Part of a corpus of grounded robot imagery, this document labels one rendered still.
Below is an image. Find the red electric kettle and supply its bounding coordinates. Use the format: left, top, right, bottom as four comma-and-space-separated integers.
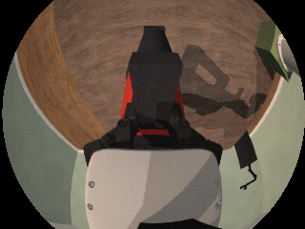
120, 26, 185, 150

